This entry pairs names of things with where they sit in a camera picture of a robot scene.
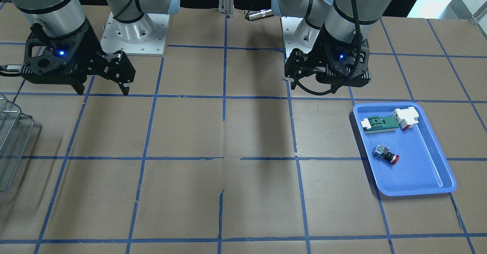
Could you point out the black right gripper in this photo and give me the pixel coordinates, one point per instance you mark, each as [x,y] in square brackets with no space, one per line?
[90,44]

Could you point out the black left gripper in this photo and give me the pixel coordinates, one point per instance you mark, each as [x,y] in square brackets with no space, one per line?
[318,52]

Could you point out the red emergency push button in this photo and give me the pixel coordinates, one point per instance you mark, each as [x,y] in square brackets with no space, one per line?
[383,152]

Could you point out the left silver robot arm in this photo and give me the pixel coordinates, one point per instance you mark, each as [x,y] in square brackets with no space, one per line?
[343,19]

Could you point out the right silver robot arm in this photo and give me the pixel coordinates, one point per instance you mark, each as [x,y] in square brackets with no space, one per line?
[61,17]

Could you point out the green white electrical component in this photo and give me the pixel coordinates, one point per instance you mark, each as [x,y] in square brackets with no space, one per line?
[374,124]

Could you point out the white red electrical component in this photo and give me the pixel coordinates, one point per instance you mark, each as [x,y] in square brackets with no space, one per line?
[406,118]

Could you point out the blue plastic tray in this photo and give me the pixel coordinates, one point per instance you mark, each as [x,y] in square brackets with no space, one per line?
[422,167]

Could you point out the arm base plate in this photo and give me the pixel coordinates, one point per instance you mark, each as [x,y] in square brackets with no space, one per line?
[298,34]
[146,37]

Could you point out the silver cable connector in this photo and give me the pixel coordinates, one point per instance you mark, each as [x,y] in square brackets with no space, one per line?
[261,14]

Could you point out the wire mesh shelf basket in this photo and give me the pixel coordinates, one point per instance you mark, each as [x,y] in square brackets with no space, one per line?
[15,131]

